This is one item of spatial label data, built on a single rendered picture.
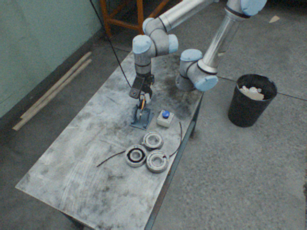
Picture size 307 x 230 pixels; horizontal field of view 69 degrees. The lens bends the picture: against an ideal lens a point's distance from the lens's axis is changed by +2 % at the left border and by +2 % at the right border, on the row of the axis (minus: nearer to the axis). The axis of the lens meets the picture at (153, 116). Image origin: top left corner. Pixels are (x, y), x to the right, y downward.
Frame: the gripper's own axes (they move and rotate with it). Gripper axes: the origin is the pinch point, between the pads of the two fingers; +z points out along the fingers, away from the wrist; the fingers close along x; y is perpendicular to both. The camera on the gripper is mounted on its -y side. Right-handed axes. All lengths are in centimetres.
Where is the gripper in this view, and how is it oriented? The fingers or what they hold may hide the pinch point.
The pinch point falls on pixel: (143, 102)
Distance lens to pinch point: 115.9
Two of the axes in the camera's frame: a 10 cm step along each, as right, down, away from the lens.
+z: 0.0, 6.2, 7.9
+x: -9.3, -2.8, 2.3
